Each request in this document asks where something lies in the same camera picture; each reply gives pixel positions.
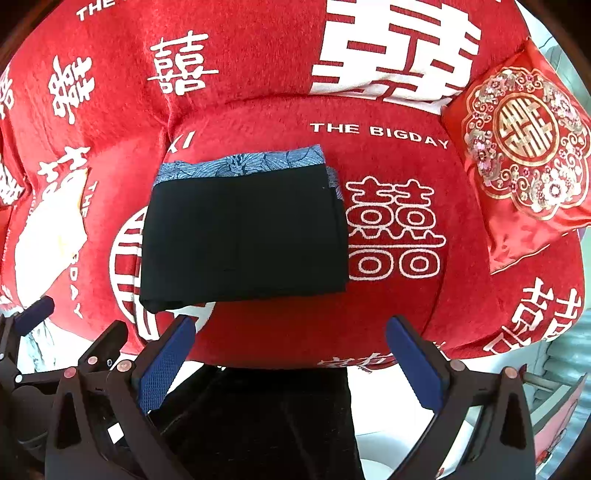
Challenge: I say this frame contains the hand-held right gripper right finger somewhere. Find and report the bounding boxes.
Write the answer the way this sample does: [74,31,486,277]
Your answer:
[385,316,536,480]

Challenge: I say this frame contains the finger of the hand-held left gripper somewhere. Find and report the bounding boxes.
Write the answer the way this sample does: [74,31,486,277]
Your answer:
[78,320,129,370]
[0,296,55,384]

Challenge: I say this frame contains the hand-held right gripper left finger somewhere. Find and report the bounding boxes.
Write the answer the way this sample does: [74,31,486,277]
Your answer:
[44,315,197,480]

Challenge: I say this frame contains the black pants with blue waistband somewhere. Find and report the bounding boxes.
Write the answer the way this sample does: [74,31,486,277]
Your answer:
[140,144,349,313]

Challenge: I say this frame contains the pink printed box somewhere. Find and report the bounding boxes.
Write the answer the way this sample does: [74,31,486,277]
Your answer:
[531,383,580,464]

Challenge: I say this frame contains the grey corrugated panel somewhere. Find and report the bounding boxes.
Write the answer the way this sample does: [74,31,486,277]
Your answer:
[531,309,591,402]

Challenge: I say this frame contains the red embroidered cushion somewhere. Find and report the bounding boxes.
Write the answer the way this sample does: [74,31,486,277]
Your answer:
[441,39,591,275]

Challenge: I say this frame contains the red printed sofa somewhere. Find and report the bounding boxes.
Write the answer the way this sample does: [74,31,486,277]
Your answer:
[0,0,588,372]

